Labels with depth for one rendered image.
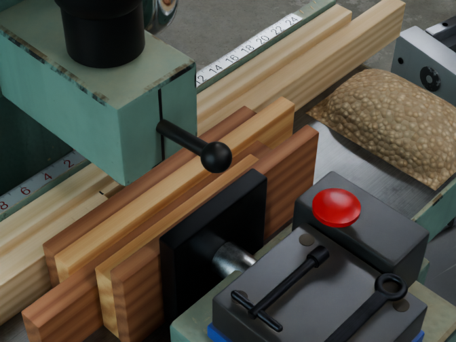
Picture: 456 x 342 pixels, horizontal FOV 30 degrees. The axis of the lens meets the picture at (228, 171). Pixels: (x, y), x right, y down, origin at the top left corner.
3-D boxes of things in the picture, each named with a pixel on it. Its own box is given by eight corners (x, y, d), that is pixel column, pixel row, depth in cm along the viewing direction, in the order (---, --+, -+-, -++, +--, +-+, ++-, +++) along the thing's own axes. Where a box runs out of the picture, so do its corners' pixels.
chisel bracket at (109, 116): (127, 205, 57) (117, 110, 51) (2, 110, 64) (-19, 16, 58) (203, 151, 61) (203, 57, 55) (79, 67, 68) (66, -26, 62)
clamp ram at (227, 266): (239, 384, 57) (243, 303, 51) (163, 319, 60) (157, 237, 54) (324, 305, 62) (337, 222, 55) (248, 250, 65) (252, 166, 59)
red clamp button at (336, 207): (339, 239, 52) (340, 227, 51) (301, 213, 53) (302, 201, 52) (369, 212, 53) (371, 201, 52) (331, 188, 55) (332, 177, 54)
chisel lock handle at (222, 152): (216, 184, 53) (216, 161, 51) (145, 135, 56) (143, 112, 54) (238, 168, 54) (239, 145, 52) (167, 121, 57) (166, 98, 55)
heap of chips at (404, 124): (435, 191, 71) (444, 158, 68) (305, 113, 77) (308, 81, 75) (492, 138, 75) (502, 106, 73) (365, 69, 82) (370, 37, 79)
